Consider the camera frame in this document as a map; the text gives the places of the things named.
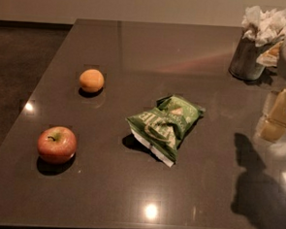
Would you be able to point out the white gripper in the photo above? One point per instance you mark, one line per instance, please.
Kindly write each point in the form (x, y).
(272, 125)

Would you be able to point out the red apple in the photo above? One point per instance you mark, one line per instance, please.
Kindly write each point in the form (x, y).
(57, 145)

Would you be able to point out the grey metal can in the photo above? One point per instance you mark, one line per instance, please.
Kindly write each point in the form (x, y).
(244, 65)

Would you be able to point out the crumpled white paper tissues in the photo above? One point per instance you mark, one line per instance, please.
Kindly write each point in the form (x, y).
(267, 31)

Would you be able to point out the green chip bag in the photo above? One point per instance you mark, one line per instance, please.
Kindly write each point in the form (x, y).
(163, 128)

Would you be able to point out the orange round fruit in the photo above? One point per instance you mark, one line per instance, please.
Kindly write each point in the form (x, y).
(91, 81)

